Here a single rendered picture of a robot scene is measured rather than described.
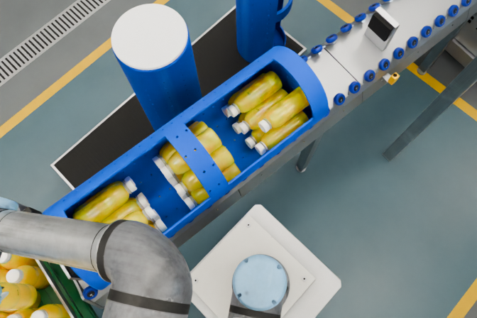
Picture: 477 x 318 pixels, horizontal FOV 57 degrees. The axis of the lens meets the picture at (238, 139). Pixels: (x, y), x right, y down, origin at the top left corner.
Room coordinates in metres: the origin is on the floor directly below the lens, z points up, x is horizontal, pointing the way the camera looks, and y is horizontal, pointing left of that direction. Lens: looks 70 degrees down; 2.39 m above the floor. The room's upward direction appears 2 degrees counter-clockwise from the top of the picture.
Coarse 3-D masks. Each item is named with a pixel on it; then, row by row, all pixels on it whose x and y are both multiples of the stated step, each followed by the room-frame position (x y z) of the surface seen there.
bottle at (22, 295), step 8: (8, 288) 0.04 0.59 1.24; (16, 288) 0.04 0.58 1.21; (24, 288) 0.04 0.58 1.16; (32, 288) 0.04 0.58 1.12; (8, 296) 0.02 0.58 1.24; (16, 296) 0.02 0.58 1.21; (24, 296) 0.02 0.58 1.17; (32, 296) 0.02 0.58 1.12; (8, 304) 0.00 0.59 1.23; (16, 304) 0.00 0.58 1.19; (24, 304) 0.00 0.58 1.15; (32, 304) 0.00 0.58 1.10
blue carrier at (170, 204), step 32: (256, 64) 0.68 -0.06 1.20; (288, 64) 0.66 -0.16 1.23; (224, 96) 0.64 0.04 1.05; (320, 96) 0.57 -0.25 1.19; (160, 128) 0.48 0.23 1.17; (224, 128) 0.56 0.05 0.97; (128, 160) 0.37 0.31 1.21; (192, 160) 0.36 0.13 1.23; (256, 160) 0.39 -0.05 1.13; (96, 192) 0.33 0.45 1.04; (160, 192) 0.34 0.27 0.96; (224, 192) 0.30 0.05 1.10; (96, 288) 0.04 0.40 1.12
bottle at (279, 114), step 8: (296, 88) 0.63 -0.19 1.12; (288, 96) 0.60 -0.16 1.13; (296, 96) 0.59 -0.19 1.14; (304, 96) 0.59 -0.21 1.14; (280, 104) 0.57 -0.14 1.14; (288, 104) 0.57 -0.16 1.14; (296, 104) 0.57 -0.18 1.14; (304, 104) 0.57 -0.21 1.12; (272, 112) 0.54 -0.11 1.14; (280, 112) 0.54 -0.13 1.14; (288, 112) 0.54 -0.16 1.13; (296, 112) 0.55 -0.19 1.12; (264, 120) 0.52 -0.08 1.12; (272, 120) 0.52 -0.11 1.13; (280, 120) 0.52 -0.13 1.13; (288, 120) 0.52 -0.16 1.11
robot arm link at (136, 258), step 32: (0, 224) 0.13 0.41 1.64; (32, 224) 0.12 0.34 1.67; (64, 224) 0.12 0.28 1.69; (96, 224) 0.11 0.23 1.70; (128, 224) 0.11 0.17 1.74; (0, 256) 0.08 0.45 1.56; (32, 256) 0.07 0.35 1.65; (64, 256) 0.07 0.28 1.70; (96, 256) 0.06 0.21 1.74; (128, 256) 0.06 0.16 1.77; (160, 256) 0.06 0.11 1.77; (128, 288) 0.02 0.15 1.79; (160, 288) 0.02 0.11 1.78
